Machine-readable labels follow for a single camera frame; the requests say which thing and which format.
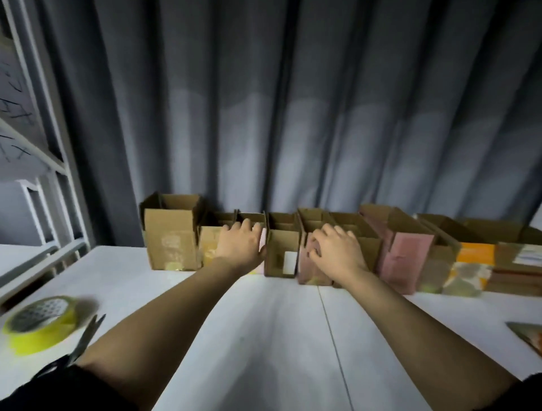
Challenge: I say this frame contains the person's right hand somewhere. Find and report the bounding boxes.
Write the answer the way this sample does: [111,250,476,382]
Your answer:
[305,222,371,291]

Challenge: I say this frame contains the person's left hand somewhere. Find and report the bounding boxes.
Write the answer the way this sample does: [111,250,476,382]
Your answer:
[211,217,269,278]

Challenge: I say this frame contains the pink and yellow printed box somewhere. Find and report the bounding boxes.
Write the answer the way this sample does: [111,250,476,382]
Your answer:
[234,209,271,277]

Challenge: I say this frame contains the taped brown cardboard box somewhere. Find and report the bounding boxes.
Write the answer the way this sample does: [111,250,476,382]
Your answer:
[197,209,239,269]

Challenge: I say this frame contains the pink lettered cardboard box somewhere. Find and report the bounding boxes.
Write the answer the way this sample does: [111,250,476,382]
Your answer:
[295,207,336,287]
[358,202,437,296]

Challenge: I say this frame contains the brown box with white label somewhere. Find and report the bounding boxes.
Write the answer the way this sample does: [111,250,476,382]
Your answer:
[263,211,305,279]

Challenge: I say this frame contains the brown box with barcode label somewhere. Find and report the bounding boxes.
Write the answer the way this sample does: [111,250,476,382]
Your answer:
[138,190,205,273]

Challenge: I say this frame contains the orange and white carton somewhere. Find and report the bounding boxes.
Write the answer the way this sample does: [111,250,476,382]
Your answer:
[441,241,497,299]

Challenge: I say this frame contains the black scissors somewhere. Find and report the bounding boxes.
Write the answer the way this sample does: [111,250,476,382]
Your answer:
[31,312,108,381]

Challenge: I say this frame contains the pile of cardboard boxes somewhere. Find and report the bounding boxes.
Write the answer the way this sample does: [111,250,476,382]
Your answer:
[505,319,542,357]

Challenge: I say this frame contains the yellow tape roll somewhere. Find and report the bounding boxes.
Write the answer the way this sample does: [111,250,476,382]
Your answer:
[2,295,80,357]

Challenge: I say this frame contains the person's left forearm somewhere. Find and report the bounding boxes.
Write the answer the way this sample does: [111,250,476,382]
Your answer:
[75,257,248,411]

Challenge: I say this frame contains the person's right forearm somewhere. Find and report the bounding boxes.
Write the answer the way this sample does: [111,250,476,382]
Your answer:
[346,269,523,411]

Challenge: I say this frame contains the handwritten paper sheet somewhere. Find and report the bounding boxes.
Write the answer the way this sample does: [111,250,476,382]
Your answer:
[0,33,44,147]
[0,129,53,182]

